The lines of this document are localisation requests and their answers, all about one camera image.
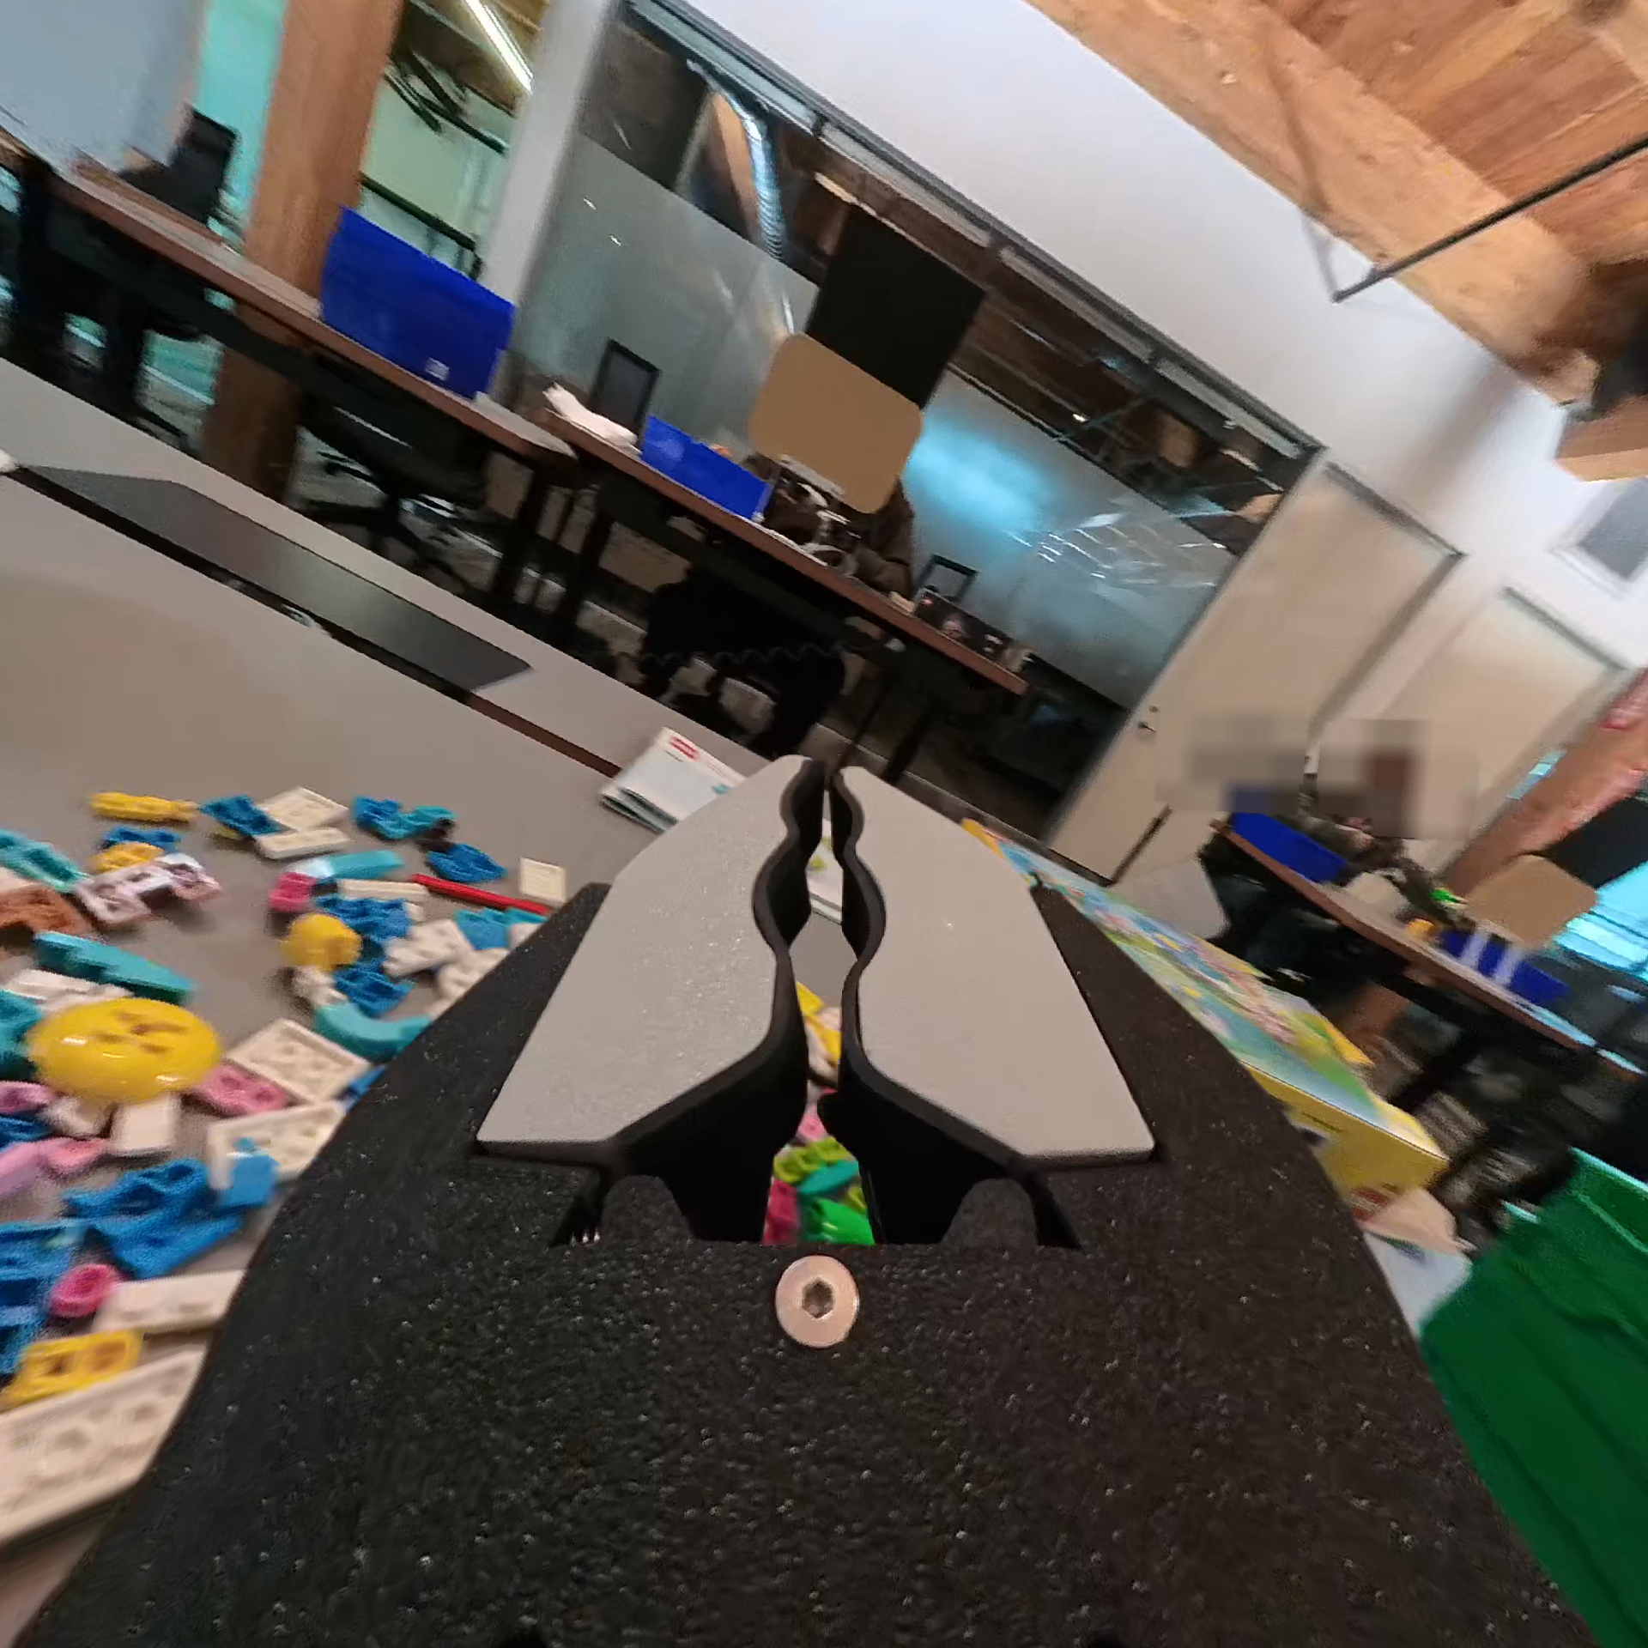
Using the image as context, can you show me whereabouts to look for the white door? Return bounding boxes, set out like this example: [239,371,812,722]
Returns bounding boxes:
[1050,463,1466,890]

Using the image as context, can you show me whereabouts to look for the tan book stand board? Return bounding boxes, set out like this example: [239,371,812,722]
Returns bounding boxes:
[749,333,924,514]
[1468,855,1601,949]

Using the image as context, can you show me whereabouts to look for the black rectangular panel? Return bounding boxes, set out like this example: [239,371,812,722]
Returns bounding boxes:
[1542,798,1648,890]
[804,206,989,404]

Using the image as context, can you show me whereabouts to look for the blue plastic bin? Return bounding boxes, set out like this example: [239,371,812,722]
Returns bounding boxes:
[1226,808,1352,887]
[1440,926,1575,1008]
[320,206,516,398]
[640,414,777,520]

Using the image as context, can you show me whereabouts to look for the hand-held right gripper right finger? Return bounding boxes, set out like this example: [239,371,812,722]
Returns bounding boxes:
[822,767,1158,1244]

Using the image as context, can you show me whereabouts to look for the wooden background table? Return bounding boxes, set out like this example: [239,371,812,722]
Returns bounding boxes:
[51,167,577,606]
[1211,824,1648,1096]
[541,412,1034,786]

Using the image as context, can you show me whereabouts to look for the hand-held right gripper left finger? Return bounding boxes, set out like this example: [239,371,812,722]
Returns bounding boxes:
[477,757,826,1244]

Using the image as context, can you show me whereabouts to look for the black picture frame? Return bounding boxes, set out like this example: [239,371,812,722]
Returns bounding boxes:
[591,339,661,435]

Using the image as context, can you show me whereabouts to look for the lego instruction booklets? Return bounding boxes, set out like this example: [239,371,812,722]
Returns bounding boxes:
[600,728,751,834]

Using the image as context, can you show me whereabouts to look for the yellow lego box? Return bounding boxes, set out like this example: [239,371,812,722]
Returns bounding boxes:
[959,816,1452,1218]

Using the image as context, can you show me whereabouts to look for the green plastic bin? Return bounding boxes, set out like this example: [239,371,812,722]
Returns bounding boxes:
[1417,1149,1648,1648]

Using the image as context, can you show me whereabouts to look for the wooden pillar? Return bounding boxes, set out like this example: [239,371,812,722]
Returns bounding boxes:
[198,0,410,496]

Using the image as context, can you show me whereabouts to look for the pile of colourful lego pieces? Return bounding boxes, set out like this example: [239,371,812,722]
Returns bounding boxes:
[0,788,877,1546]

